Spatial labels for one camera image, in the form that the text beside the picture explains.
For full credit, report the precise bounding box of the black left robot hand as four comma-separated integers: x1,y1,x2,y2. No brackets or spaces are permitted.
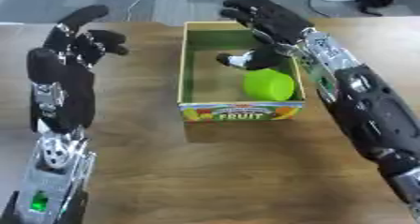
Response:
24,4,131,136

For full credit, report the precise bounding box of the cardboard box with green inside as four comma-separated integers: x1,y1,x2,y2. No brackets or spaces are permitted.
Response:
175,21,308,123

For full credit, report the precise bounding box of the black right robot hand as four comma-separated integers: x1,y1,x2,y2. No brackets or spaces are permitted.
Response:
215,0,317,71

